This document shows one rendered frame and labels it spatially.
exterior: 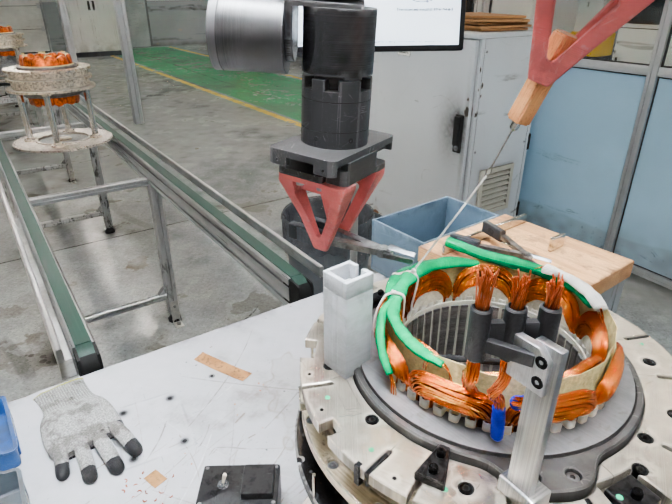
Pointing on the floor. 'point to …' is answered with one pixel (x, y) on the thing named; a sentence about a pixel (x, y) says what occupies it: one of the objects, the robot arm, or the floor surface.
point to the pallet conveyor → (53, 277)
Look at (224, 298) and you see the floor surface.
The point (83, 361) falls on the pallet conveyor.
